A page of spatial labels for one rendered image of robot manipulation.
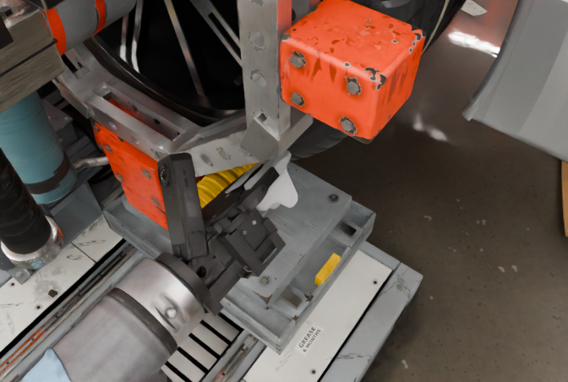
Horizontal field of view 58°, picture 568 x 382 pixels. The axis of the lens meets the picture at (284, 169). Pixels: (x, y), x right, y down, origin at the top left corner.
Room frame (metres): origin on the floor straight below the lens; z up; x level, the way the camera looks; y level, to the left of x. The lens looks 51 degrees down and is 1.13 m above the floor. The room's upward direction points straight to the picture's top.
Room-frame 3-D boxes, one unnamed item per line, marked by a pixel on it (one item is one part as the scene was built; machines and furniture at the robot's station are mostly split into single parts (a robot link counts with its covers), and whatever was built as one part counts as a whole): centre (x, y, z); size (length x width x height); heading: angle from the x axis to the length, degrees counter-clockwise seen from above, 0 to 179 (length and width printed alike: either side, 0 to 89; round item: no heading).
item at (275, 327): (0.65, 0.10, 0.13); 0.50 x 0.36 x 0.10; 53
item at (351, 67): (0.33, -0.05, 0.85); 0.09 x 0.08 x 0.07; 53
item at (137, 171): (0.54, 0.18, 0.48); 0.16 x 0.12 x 0.17; 143
